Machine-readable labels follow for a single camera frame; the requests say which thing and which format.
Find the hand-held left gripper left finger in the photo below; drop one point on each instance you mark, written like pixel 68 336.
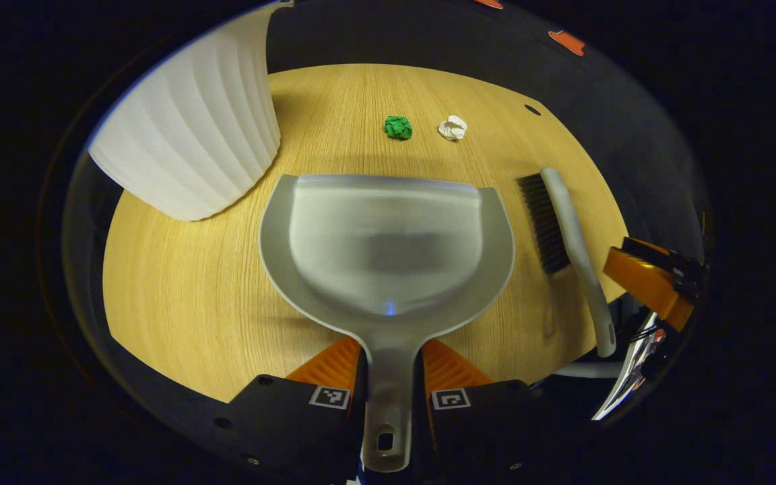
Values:
pixel 280 417

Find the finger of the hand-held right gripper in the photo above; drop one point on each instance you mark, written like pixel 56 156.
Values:
pixel 651 283

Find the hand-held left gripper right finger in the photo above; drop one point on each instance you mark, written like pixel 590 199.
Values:
pixel 489 431

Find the small white broom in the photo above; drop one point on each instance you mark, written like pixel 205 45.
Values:
pixel 573 229

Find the white plastic dustpan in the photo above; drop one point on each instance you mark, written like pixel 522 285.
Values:
pixel 388 236

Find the white paper ball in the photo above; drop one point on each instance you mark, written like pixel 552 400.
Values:
pixel 453 128

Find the white ribbed garbage bin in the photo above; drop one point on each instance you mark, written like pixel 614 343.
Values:
pixel 192 135

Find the green paper ball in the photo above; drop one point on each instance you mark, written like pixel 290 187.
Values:
pixel 398 128

